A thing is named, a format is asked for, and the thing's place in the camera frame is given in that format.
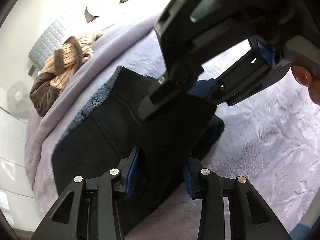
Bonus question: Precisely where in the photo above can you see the dark black pants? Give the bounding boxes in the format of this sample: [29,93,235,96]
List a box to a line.
[52,67,224,233]

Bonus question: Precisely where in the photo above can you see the blue jeans of person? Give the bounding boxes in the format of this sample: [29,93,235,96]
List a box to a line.
[290,223,311,240]

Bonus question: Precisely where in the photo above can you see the lavender bed blanket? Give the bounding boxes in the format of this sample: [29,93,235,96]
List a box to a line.
[24,0,319,230]

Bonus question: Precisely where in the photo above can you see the white wardrobe with drawers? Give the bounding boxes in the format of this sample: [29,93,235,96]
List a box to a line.
[0,110,41,231]

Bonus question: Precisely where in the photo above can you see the white round pillow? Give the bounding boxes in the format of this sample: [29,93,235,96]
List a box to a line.
[7,81,32,115]

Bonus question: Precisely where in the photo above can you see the brown striped plush garment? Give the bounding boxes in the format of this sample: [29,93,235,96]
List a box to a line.
[29,33,102,117]

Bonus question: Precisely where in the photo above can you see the grey quilted headboard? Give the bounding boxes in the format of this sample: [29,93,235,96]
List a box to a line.
[28,17,68,70]

